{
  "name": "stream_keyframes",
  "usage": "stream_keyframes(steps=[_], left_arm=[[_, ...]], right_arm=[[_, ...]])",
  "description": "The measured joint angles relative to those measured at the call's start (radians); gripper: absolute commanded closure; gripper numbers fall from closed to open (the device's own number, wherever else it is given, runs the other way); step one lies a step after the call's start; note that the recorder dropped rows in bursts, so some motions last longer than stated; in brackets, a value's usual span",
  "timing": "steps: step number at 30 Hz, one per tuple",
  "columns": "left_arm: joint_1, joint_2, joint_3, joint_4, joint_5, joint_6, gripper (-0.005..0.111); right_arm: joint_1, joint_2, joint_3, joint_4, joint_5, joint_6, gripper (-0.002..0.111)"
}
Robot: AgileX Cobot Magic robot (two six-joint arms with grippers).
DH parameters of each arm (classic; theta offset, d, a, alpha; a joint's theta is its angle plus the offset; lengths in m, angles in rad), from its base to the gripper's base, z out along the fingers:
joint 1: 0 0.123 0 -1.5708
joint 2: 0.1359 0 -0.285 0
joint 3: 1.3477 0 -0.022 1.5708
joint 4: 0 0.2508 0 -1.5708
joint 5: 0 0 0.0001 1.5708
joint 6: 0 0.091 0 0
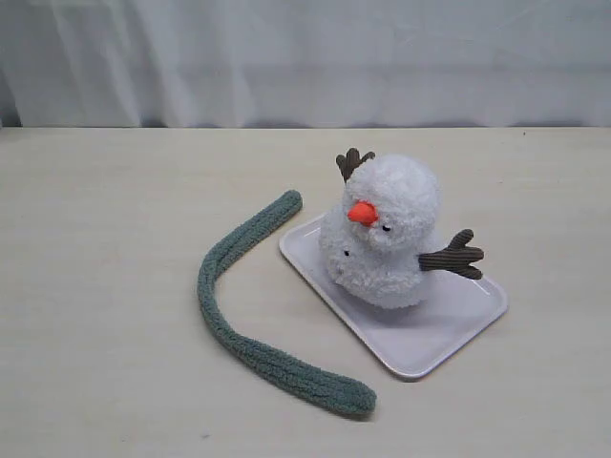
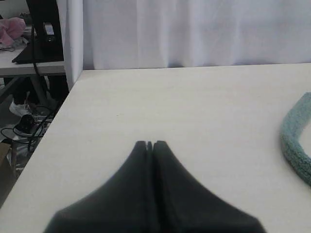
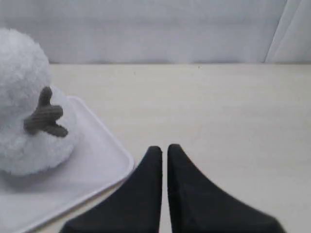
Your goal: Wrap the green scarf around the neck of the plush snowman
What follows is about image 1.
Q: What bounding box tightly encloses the white plush snowman toy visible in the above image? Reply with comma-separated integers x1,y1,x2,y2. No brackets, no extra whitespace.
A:
319,147,484,309

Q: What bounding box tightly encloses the green fuzzy scarf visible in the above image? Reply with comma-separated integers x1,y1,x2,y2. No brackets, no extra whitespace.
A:
196,189,377,420

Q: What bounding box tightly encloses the white plastic tray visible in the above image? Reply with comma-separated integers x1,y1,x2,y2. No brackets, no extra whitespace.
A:
279,216,509,381

